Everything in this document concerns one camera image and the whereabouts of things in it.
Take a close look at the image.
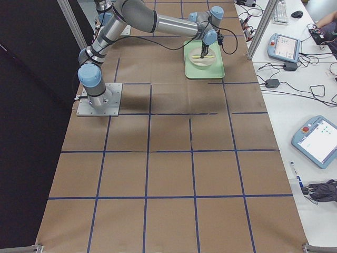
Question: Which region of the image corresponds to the near teach pendant tablet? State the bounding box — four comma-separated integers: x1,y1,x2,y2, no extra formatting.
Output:
291,115,336,169

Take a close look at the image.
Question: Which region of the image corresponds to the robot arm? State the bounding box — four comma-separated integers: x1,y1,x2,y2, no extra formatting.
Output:
94,0,113,28
77,1,224,110

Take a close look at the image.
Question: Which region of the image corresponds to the white keyboard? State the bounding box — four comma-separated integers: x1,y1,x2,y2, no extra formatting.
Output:
272,0,289,25

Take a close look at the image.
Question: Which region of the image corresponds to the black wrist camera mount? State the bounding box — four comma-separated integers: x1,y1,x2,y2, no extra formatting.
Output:
217,30,224,47

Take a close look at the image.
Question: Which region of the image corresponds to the beige round plate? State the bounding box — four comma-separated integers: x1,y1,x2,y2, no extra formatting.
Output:
188,47,216,67

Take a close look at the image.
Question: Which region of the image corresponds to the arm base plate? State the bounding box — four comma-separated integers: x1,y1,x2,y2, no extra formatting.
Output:
121,25,131,36
76,83,123,116

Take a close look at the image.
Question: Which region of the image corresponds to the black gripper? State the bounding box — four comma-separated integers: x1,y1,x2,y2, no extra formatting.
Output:
200,42,209,59

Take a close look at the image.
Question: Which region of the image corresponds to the light green tray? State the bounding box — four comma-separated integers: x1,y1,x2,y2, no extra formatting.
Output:
184,41,225,79

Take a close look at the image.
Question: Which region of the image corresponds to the far teach pendant tablet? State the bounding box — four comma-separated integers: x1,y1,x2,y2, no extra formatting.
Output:
267,33,301,63

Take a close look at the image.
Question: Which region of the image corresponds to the black computer mouse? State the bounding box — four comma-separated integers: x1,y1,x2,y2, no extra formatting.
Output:
291,11,303,18

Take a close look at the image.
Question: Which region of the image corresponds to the black power adapter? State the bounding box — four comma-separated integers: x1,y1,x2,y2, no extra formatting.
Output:
283,62,298,72
265,79,280,89

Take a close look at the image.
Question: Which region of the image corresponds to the aluminium post right side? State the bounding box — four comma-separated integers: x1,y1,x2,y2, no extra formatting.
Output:
246,0,279,60

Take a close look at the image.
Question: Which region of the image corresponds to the black cloth bundle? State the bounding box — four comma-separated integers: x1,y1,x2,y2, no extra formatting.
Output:
301,179,336,203

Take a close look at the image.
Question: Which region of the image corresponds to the teach pendant tablet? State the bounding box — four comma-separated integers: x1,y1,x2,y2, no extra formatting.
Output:
267,33,301,63
291,115,336,169

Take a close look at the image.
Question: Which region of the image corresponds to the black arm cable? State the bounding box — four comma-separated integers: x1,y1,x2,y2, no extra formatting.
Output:
91,5,239,61

